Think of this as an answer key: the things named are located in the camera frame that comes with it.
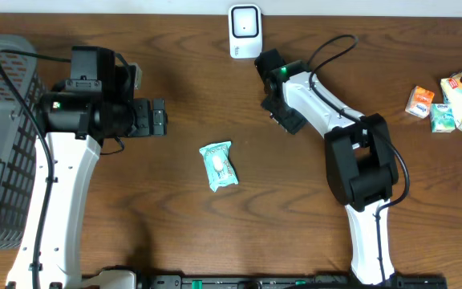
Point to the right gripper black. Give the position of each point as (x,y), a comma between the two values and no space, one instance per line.
(293,121)

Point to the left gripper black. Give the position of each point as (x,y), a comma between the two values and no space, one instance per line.
(144,126)

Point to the green Zappy wipes pack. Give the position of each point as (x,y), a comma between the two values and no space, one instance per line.
(220,171)

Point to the small orange tissue pack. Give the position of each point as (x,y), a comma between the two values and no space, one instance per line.
(419,102)

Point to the small teal tissue pack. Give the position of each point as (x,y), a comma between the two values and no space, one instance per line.
(442,119)

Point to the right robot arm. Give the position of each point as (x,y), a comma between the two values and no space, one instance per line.
(360,166)

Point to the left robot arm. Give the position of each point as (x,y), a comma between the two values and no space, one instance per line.
(96,102)

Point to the white barcode scanner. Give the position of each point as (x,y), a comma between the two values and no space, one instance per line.
(245,31)

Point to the grey plastic mesh basket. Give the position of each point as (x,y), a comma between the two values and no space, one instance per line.
(17,138)

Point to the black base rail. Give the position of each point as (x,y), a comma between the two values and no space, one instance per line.
(255,282)

